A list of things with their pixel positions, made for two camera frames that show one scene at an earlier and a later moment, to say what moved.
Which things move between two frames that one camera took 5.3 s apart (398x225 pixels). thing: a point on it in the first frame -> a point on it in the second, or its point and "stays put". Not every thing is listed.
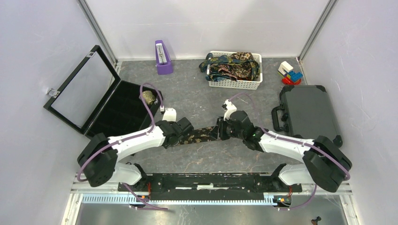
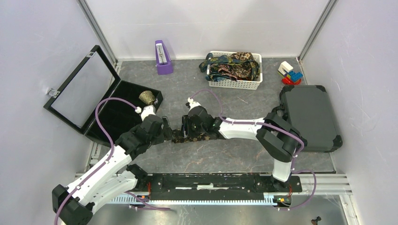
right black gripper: x=218 y=132 -> x=186 y=122
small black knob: x=315 y=221 stays put
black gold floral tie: x=198 y=135 stays put
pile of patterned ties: x=240 y=66 stays put
